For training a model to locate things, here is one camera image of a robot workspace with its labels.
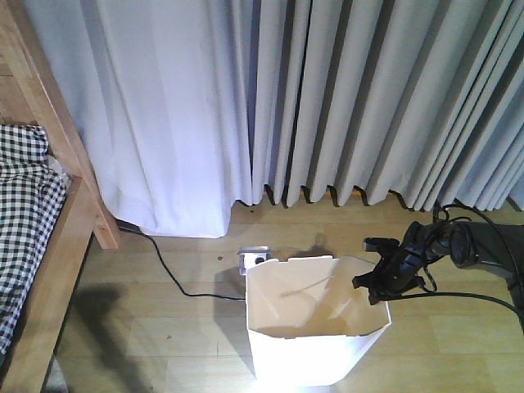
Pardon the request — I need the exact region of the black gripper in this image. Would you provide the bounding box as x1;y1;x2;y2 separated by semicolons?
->
352;221;424;305

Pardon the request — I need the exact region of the white trash bin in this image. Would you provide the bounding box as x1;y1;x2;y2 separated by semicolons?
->
246;255;391;387

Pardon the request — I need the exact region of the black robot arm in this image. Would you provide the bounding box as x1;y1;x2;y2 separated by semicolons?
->
352;220;523;312

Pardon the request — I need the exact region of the grey pleated curtain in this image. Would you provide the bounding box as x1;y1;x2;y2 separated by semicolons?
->
227;1;523;210

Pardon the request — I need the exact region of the white curtain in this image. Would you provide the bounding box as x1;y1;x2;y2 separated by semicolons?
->
25;1;254;237

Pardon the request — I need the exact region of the round grey rug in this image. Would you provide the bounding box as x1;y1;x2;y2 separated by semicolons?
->
41;357;69;393

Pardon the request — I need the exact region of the checkered black white bedding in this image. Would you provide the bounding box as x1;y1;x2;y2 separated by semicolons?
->
1;124;66;359

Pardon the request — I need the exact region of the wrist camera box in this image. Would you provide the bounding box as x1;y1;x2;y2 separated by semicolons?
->
364;237;400;253

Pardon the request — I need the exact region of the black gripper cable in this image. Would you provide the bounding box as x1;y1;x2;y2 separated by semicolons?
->
384;203;524;320

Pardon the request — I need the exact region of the black power cord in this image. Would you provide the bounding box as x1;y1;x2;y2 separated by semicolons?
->
116;219;247;303

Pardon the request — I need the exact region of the wooden bed frame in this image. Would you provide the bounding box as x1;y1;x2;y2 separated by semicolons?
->
1;1;120;392

